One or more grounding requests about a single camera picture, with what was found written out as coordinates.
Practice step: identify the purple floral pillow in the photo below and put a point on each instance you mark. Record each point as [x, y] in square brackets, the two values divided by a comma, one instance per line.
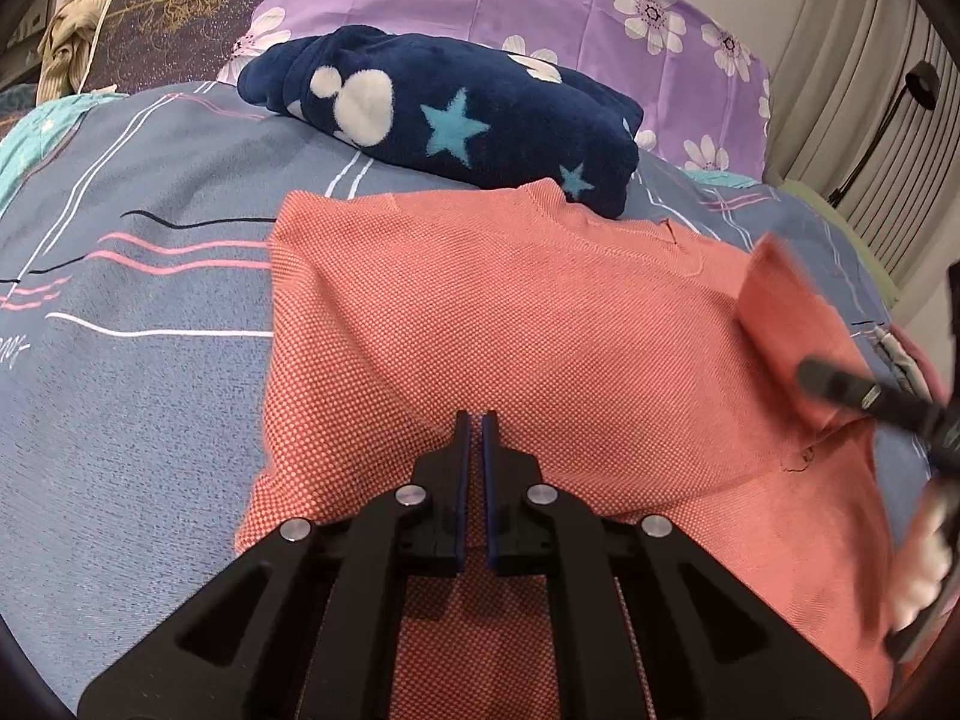
[540, 7]

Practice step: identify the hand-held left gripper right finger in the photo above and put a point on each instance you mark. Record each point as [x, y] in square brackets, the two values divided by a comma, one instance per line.
[491, 480]

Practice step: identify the teal cloth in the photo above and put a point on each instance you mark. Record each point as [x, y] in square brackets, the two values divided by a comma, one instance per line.
[22, 154]

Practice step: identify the coral knit sweater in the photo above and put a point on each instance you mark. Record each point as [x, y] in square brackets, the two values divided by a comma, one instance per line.
[525, 322]

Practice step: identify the navy star print fleece blanket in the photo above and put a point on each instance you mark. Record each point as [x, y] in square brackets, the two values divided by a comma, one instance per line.
[465, 120]

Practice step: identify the stack of folded clothes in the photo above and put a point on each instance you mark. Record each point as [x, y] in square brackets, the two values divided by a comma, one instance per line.
[904, 360]

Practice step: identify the beige curtain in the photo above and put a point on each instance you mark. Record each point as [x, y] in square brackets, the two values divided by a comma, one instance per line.
[847, 52]

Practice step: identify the dark gold tree print cushion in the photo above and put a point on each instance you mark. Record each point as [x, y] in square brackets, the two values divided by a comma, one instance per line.
[180, 7]

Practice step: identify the blue-grey striped bed blanket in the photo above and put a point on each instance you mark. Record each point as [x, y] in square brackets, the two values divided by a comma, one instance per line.
[142, 375]

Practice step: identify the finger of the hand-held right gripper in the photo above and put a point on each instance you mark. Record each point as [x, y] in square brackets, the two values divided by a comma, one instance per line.
[862, 394]

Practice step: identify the person's right hand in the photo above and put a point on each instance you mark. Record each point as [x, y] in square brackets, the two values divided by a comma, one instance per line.
[924, 562]

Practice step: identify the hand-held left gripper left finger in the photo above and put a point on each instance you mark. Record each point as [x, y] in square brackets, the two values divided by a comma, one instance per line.
[463, 480]

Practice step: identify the beige striped garment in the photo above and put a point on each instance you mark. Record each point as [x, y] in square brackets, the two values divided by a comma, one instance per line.
[69, 41]

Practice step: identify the black floor lamp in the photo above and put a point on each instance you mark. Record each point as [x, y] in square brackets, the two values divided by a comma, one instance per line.
[896, 120]

